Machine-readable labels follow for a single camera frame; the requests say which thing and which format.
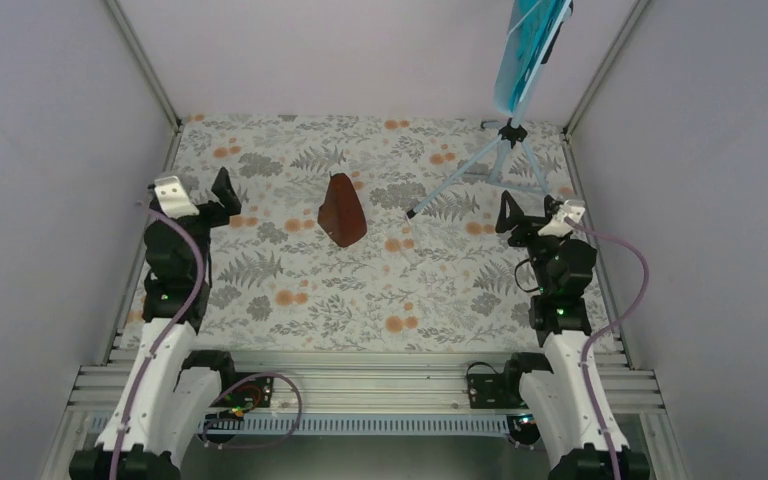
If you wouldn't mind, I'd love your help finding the brown wooden metronome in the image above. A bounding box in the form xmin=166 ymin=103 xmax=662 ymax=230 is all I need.
xmin=317 ymin=173 xmax=368 ymax=248

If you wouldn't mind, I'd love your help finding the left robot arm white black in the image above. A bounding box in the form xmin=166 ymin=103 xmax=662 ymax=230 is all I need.
xmin=68 ymin=168 xmax=242 ymax=479

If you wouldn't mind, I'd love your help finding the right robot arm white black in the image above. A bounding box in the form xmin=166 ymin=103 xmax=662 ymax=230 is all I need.
xmin=495 ymin=191 xmax=651 ymax=479

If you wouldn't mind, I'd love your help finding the floral patterned table mat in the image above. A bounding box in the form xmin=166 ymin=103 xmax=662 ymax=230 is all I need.
xmin=122 ymin=113 xmax=618 ymax=354

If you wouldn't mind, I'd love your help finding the light blue music stand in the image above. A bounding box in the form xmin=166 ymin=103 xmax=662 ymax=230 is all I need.
xmin=405 ymin=0 xmax=574 ymax=219

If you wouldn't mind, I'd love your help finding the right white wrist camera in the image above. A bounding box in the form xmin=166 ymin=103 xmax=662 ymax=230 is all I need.
xmin=538 ymin=199 xmax=586 ymax=238

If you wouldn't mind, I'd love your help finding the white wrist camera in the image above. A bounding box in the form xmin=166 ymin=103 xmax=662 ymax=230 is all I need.
xmin=538 ymin=199 xmax=586 ymax=238
xmin=150 ymin=175 xmax=199 ymax=219

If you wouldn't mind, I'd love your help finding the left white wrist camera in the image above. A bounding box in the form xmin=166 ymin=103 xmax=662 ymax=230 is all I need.
xmin=150 ymin=175 xmax=199 ymax=219

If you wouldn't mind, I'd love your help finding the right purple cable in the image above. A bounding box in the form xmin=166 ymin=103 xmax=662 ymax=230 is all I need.
xmin=566 ymin=218 xmax=652 ymax=480

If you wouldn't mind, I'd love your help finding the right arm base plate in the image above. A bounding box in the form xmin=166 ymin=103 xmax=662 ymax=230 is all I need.
xmin=466 ymin=373 xmax=511 ymax=410

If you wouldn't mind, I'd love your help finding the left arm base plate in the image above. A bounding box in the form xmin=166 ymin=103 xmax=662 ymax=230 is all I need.
xmin=218 ymin=376 xmax=274 ymax=418

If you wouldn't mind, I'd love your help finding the aluminium rail frame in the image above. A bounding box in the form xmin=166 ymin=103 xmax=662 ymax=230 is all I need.
xmin=40 ymin=346 xmax=689 ymax=479

